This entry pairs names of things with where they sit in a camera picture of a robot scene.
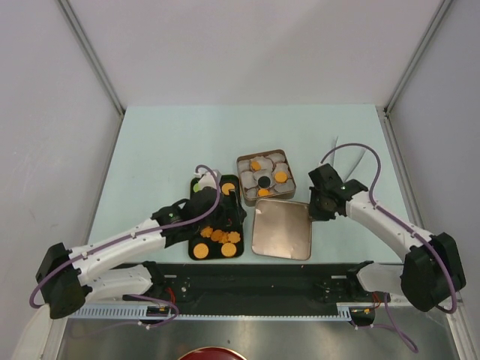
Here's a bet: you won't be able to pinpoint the round orange cookie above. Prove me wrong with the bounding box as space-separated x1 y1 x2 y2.
193 243 209 260
220 243 237 258
221 182 236 196

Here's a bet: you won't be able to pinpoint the fish shaped orange cookie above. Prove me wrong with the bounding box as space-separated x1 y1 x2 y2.
258 188 270 197

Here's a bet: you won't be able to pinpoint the black round cookie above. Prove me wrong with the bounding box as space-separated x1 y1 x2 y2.
257 175 272 189

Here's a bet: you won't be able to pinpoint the square tin lid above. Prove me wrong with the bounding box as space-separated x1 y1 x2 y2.
252 199 312 261

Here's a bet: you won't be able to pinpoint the square cookie tin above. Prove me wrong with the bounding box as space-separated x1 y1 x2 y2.
236 149 296 203

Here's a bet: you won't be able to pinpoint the metal tongs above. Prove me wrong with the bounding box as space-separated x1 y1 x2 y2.
328 146 366 181

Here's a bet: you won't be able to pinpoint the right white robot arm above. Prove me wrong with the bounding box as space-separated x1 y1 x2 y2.
308 163 467 312

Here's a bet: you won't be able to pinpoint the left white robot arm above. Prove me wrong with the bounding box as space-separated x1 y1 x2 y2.
33 181 246 320

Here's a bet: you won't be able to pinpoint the flower shaped orange cookie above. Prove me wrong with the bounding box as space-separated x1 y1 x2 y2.
227 232 242 244

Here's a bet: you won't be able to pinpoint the black cookie tray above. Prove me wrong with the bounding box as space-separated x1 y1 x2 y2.
187 174 245 261

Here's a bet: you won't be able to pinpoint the red round object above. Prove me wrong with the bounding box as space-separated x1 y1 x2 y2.
178 346 246 360

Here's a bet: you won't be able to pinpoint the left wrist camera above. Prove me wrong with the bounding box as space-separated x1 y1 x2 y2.
194 169 221 192

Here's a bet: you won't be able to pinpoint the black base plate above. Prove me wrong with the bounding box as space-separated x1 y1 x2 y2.
145 262 386 310

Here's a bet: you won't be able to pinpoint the white cable duct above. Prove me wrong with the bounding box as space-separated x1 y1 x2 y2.
69 303 376 323

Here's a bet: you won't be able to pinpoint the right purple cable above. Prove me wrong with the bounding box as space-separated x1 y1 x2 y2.
320 141 461 353

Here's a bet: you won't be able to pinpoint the purple cable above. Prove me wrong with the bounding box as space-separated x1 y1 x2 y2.
29 163 222 331
320 141 461 353

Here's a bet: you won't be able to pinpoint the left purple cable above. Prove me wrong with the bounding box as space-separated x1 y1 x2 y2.
29 163 222 331

